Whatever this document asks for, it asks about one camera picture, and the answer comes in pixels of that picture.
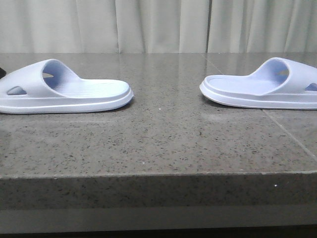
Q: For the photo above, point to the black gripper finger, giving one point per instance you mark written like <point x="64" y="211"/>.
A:
<point x="2" y="73"/>

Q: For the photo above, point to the light blue slipper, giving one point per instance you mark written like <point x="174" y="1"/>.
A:
<point x="49" y="86"/>
<point x="277" y="84"/>

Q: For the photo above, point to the beige pleated curtain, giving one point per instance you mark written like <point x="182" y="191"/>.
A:
<point x="158" y="26"/>

